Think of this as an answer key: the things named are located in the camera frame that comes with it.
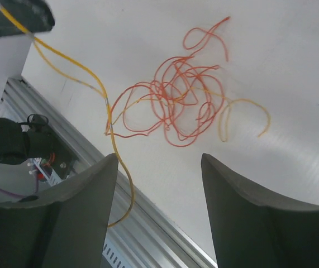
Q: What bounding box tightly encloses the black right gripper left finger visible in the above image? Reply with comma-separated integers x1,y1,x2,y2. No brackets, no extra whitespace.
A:
0,154,118,267

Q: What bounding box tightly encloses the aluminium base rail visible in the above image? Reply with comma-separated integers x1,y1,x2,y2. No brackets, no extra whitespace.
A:
2,77,217,267

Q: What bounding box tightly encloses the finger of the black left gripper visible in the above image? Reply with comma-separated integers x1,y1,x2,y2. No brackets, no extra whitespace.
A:
0,0,55,38

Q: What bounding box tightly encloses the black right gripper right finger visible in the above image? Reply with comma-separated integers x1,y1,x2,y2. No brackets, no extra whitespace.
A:
201,154,319,267

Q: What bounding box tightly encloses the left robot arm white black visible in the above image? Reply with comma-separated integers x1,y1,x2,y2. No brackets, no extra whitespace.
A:
0,1,55,165

